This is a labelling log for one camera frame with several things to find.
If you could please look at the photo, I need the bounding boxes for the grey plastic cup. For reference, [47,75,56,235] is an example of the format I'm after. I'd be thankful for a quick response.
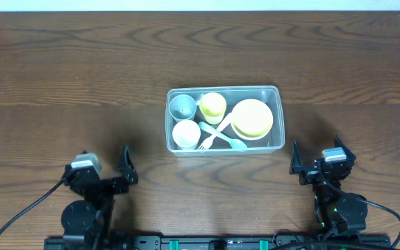
[169,94,197,122]

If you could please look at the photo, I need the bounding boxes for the grey plastic bowl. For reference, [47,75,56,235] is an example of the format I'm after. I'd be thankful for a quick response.
[234,130,269,141]

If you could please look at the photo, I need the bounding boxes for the yellow plastic bowl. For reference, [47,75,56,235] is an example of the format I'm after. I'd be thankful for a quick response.
[231,99,274,136]

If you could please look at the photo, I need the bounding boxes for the pink plastic fork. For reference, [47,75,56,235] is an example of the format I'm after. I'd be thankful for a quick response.
[198,113,233,151]

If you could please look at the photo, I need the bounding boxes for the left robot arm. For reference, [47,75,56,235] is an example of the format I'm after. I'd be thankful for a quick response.
[61,145,139,249]

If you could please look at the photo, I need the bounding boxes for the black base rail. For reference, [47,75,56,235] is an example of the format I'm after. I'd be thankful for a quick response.
[43,227,392,250]

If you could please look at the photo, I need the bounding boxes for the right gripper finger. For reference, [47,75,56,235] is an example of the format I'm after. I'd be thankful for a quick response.
[289,140,301,175]
[334,135,354,160]

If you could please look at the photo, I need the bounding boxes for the clear plastic storage box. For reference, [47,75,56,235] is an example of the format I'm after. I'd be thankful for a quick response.
[165,85,285,157]

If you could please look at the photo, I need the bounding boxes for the yellow plastic cup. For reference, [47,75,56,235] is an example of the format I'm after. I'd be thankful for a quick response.
[199,92,227,125]

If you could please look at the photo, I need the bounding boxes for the cream white plastic cup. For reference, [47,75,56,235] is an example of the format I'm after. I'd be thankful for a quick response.
[172,120,201,150]

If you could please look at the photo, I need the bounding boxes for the mint green plastic spoon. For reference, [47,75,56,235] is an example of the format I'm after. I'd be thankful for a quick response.
[212,128,247,149]

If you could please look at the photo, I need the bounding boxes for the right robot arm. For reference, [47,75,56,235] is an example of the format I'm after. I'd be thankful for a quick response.
[289,136,368,240]

